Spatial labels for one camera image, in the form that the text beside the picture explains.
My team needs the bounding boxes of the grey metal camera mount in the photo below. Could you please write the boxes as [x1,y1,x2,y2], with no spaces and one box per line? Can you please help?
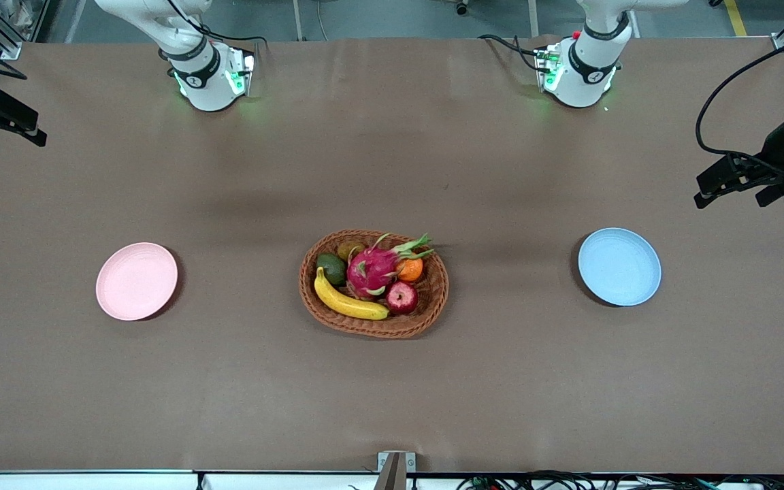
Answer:
[377,451,417,490]

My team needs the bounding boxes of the yellow banana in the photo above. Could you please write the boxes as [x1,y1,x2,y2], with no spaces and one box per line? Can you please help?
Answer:
[314,267,390,321]

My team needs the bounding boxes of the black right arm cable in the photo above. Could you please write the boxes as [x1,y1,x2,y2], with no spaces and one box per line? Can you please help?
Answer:
[166,0,269,47]

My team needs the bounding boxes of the black base cable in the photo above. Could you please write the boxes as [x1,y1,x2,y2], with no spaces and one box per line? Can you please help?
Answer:
[478,33,544,73]

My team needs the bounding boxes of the pink plate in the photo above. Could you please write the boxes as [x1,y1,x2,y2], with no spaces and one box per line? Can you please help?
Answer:
[96,242,179,321]

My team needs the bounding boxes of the black cable bundle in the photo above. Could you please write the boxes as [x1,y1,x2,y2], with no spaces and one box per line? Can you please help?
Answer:
[457,470,784,490]

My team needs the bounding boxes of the brown wicker basket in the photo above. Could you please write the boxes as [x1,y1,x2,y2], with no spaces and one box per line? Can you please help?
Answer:
[299,229,450,340]

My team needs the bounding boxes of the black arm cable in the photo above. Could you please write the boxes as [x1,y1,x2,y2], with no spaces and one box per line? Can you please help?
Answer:
[696,30,784,159]
[166,0,269,47]

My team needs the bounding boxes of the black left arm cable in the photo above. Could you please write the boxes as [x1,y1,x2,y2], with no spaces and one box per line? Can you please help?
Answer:
[696,30,784,159]

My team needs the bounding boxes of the dark green avocado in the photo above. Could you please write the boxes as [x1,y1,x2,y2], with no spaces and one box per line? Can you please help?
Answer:
[316,253,348,287]

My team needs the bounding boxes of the pink dragon fruit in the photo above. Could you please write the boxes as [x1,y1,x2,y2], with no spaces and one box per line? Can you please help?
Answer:
[346,233,435,301]

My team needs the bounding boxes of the red apple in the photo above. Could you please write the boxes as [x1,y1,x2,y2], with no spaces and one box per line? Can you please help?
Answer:
[385,281,419,314]

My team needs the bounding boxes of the blue plate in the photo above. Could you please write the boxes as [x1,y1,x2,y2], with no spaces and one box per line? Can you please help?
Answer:
[578,227,662,307]

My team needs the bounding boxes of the white table edge rail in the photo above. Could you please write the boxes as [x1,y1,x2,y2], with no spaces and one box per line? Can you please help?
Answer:
[0,470,784,490]

